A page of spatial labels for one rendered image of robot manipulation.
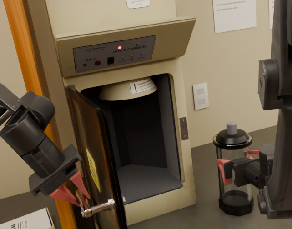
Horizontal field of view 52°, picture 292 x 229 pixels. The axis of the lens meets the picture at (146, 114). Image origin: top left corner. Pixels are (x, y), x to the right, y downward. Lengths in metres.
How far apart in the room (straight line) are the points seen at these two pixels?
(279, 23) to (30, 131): 0.40
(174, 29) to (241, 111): 0.86
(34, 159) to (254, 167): 0.52
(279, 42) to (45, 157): 0.40
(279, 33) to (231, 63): 1.07
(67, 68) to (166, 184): 0.48
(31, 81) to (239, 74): 1.02
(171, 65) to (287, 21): 0.51
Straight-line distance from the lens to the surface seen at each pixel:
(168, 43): 0.76
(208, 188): 1.09
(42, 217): 1.04
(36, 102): 0.60
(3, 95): 0.53
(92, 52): 0.70
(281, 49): 0.38
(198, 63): 1.36
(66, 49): 0.68
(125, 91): 0.83
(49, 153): 0.55
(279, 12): 0.37
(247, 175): 0.82
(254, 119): 1.58
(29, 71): 0.69
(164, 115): 0.96
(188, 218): 0.96
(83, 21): 0.78
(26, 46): 0.68
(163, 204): 0.96
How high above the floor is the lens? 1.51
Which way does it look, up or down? 17 degrees down
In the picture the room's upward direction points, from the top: 8 degrees counter-clockwise
